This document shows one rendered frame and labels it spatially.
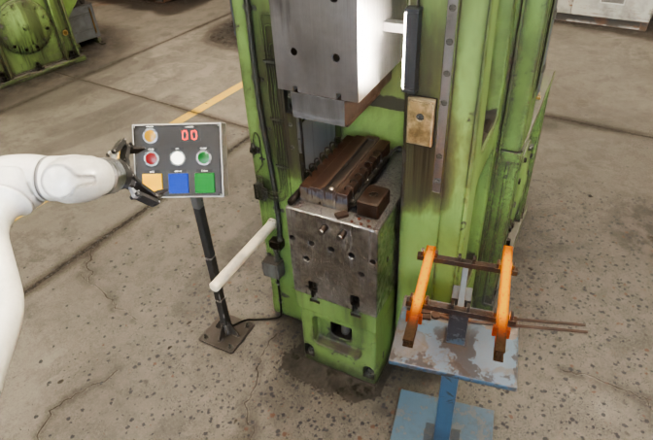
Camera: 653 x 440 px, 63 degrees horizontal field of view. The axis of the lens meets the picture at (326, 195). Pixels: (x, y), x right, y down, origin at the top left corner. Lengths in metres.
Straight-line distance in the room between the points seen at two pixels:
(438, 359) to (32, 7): 5.46
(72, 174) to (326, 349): 1.60
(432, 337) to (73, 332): 1.93
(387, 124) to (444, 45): 0.68
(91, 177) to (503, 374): 1.32
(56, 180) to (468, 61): 1.17
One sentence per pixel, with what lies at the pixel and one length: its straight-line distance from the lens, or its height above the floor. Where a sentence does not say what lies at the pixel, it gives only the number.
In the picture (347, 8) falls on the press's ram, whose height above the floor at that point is 1.66.
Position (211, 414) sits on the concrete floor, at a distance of 2.58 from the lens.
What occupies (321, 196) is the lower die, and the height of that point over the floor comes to 0.96.
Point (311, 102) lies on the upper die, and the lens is 1.80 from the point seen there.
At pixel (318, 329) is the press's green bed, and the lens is 2.52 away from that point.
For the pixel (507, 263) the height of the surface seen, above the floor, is 0.94.
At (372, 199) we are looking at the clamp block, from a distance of 1.93.
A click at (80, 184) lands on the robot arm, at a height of 1.51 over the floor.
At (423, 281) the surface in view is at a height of 0.94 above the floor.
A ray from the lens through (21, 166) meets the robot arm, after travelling 1.34.
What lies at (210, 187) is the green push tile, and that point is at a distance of 2.05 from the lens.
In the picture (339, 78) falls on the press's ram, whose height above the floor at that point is 1.44.
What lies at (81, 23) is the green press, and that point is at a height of 0.27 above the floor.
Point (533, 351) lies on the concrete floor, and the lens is 2.82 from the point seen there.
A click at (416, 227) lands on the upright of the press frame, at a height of 0.81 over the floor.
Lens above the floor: 2.12
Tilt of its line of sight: 36 degrees down
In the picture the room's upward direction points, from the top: 3 degrees counter-clockwise
